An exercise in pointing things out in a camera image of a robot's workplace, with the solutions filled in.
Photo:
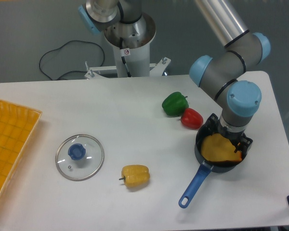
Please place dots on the yellow bread slice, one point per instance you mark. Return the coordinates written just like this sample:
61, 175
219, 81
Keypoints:
216, 148

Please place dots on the yellow woven basket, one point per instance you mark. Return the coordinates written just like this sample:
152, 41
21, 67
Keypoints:
17, 124

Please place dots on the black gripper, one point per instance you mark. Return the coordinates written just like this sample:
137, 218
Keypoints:
234, 134

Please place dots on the green bell pepper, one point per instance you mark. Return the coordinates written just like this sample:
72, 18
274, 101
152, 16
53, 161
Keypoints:
175, 104

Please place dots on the black pot with blue handle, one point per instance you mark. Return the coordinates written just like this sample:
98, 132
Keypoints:
206, 167

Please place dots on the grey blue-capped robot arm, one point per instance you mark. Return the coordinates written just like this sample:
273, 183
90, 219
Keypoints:
218, 78

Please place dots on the glass lid with blue knob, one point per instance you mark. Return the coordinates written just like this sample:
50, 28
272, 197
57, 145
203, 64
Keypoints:
79, 157

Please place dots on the red bell pepper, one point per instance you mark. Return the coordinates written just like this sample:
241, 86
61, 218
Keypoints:
191, 119

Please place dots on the yellow bell pepper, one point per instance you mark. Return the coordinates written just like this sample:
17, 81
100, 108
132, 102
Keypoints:
135, 175

